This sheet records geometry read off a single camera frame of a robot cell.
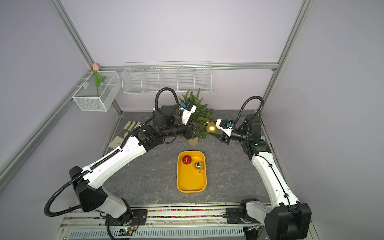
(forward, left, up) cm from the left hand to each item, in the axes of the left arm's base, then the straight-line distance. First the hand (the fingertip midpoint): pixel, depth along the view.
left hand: (201, 126), depth 67 cm
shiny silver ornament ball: (-5, +2, -30) cm, 31 cm away
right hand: (+3, -6, -3) cm, 7 cm away
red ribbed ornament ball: (-1, +9, -30) cm, 31 cm away
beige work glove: (+20, +57, -36) cm, 70 cm away
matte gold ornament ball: (0, -5, -2) cm, 5 cm away
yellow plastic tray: (-11, +7, -36) cm, 38 cm away
